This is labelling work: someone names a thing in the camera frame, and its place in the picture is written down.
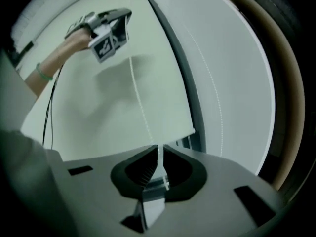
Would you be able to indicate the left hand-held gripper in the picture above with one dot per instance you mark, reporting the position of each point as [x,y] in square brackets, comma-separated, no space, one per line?
[105,39]

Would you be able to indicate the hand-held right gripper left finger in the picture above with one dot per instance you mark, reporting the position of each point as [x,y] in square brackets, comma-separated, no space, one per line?
[134,174]

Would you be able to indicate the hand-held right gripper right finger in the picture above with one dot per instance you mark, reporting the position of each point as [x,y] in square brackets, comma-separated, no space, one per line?
[184,174]

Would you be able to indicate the white roller blind covering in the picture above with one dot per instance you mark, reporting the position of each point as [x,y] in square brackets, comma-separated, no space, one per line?
[234,70]
[86,112]

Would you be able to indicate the grey framed window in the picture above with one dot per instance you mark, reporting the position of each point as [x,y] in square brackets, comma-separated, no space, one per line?
[184,65]

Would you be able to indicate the person's left forearm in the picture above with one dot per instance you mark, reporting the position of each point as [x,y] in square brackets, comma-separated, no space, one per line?
[63,54]

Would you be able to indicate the person's grey sleeve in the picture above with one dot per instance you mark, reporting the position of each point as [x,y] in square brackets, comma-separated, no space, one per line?
[17,162]

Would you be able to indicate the brown side curtain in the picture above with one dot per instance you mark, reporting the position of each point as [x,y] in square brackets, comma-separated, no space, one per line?
[287,83]

